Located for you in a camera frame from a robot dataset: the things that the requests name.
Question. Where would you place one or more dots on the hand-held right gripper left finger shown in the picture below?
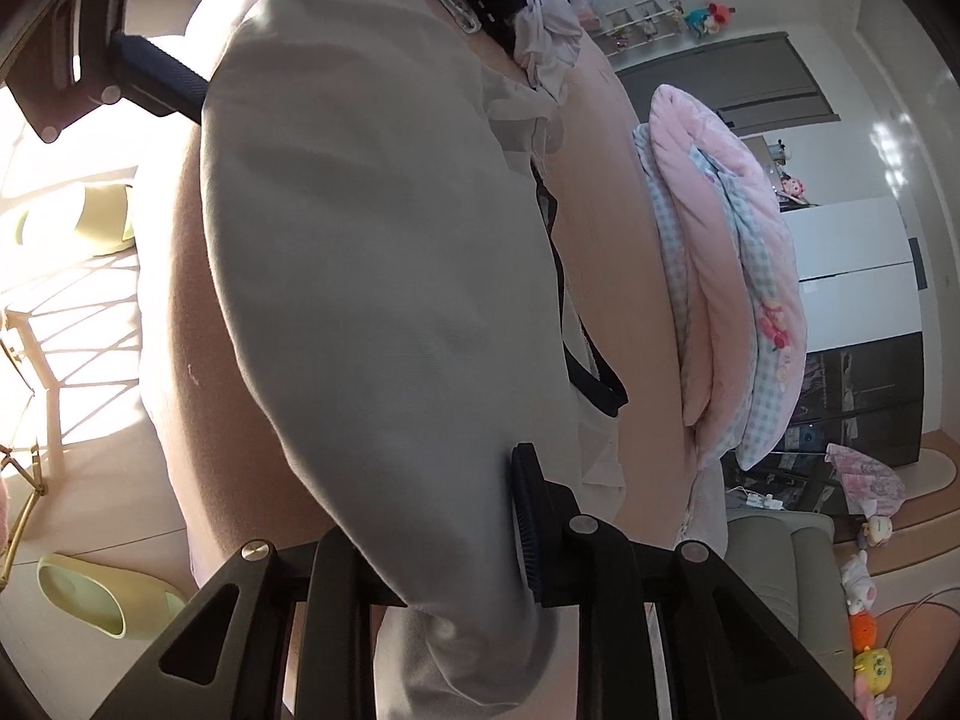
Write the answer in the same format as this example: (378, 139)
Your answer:
(337, 600)

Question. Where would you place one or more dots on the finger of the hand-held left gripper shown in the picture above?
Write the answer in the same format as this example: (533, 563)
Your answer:
(161, 79)

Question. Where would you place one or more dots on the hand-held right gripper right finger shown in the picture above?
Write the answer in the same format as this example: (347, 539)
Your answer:
(525, 532)

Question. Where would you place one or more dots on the white shirt with navy trim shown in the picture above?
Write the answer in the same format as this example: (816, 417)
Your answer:
(360, 315)

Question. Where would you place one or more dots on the yellow green slipper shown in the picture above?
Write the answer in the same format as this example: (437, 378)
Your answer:
(82, 217)
(82, 592)

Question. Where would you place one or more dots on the white power strip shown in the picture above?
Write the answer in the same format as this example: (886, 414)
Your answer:
(757, 499)

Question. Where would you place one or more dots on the grey green padded headboard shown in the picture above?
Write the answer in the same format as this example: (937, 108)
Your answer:
(780, 577)

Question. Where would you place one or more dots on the round pink bed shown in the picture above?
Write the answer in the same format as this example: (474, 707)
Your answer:
(622, 240)

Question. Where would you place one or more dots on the pink checked quilt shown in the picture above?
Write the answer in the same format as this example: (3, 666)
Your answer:
(712, 277)

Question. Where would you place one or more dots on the white cat plush toy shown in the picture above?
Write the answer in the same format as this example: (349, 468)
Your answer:
(859, 581)

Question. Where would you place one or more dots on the pink printed hanging garment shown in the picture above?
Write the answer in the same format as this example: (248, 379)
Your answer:
(866, 476)

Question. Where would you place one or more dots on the white yellow plush toy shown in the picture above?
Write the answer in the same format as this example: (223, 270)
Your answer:
(876, 531)

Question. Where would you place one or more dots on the orange plush toy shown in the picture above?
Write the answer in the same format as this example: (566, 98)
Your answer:
(864, 626)

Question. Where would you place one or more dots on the black glass wardrobe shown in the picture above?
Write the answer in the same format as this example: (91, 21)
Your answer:
(862, 390)

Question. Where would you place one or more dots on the white glossy garment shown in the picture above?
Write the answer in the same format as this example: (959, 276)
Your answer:
(547, 45)

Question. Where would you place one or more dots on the pink white plush toy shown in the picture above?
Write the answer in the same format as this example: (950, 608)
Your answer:
(885, 705)

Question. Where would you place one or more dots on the white wardrobe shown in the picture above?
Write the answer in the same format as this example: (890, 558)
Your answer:
(855, 270)

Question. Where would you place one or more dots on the small white plush toy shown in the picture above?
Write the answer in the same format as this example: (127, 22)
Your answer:
(780, 150)

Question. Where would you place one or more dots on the white shelf rack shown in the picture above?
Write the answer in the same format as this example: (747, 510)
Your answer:
(645, 22)

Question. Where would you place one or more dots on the grey door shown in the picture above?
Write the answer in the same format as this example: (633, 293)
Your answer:
(712, 75)

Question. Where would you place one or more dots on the gold metal frame stand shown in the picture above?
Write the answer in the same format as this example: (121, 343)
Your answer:
(22, 390)

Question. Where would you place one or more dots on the red blue wall plush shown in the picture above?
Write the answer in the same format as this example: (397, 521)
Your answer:
(709, 17)

